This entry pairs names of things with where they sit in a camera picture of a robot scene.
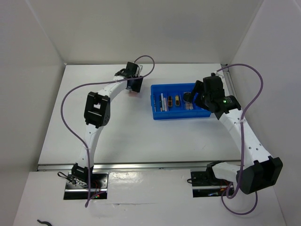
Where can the black round powder jar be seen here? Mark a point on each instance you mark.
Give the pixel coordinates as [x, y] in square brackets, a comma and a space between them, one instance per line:
[187, 96]

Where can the aluminium rail front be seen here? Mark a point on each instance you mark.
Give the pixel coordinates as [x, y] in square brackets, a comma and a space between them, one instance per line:
[131, 166]

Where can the aluminium rail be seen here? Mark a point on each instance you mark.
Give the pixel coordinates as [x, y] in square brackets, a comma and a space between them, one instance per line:
[229, 81]
[131, 166]

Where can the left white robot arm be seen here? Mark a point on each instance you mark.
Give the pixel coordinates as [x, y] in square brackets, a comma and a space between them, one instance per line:
[97, 114]

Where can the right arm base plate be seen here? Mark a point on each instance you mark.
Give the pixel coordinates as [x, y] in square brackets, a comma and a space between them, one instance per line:
[204, 186]

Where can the blue plastic organizer bin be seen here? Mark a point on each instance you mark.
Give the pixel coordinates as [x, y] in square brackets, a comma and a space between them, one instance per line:
[175, 112]

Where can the brown eyeshadow palette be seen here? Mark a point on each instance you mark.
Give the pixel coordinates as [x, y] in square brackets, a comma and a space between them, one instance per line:
[189, 106]

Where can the pink slim makeup tube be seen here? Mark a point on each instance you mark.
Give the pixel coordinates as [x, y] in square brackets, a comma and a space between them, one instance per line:
[166, 104]

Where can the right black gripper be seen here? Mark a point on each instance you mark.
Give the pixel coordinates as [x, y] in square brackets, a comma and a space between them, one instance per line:
[197, 86]

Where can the aluminium rail right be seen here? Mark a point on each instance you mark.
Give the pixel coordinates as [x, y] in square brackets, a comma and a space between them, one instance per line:
[229, 81]

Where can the white blue makeup pen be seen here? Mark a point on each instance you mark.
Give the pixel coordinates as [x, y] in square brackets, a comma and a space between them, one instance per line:
[162, 105]

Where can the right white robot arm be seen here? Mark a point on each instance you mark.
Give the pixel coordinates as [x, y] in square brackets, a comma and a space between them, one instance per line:
[258, 169]

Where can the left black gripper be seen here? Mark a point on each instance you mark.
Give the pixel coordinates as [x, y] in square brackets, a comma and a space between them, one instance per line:
[137, 87]

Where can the black gold lipstick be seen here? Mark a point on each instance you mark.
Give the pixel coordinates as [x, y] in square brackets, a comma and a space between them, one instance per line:
[177, 101]
[169, 101]

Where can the black hook bottom left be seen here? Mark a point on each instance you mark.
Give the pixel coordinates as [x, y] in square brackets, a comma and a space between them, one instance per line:
[44, 222]

